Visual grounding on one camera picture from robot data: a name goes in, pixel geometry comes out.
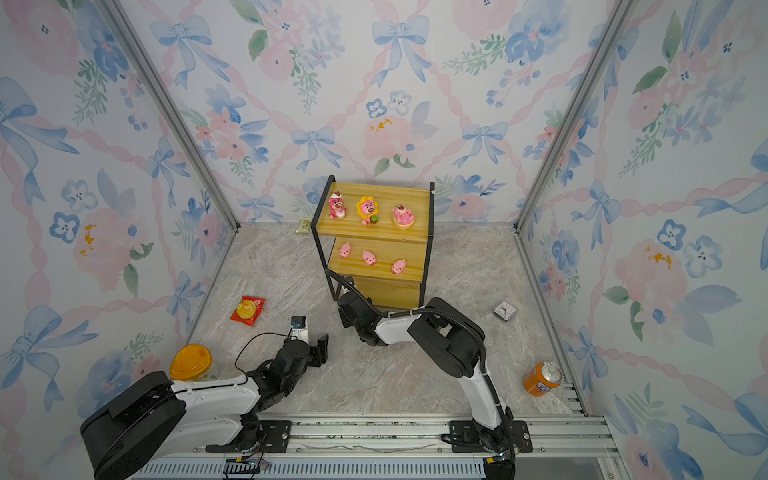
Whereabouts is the wooden shelf black metal frame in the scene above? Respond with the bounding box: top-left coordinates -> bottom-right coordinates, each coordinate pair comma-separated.
310,175 -> 436,309

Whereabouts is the orange bowl left side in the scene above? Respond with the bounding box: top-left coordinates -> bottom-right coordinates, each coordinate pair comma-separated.
169,344 -> 214,382

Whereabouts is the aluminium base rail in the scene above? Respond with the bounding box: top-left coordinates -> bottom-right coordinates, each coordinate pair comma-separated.
133,414 -> 629,479

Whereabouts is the small green packet by wall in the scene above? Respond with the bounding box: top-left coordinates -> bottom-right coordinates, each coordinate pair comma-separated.
296,218 -> 312,234

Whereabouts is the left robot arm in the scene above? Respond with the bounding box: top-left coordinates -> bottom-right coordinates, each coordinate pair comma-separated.
80,330 -> 329,479

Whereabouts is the pink pig on middle shelf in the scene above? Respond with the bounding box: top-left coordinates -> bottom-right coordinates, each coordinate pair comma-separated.
338,242 -> 352,259

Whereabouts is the orange can right side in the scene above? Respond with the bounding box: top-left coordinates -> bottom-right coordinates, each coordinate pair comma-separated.
523,361 -> 564,397

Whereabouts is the pink bear strawberry hat figure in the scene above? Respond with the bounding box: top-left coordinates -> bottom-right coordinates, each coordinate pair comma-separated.
328,191 -> 347,220

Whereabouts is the pink pig toy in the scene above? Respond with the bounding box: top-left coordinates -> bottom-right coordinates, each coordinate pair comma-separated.
362,250 -> 377,266
391,259 -> 407,275

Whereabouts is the red yellow snack packet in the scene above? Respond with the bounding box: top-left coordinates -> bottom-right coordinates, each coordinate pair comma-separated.
230,296 -> 265,326

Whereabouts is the pink bear yellow flower figure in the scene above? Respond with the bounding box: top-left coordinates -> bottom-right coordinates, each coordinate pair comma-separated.
356,196 -> 379,226

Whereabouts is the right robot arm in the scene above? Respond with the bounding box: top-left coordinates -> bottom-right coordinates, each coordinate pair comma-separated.
337,289 -> 514,454

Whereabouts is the small white alarm clock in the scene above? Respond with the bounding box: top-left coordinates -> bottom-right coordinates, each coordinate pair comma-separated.
493,301 -> 517,322

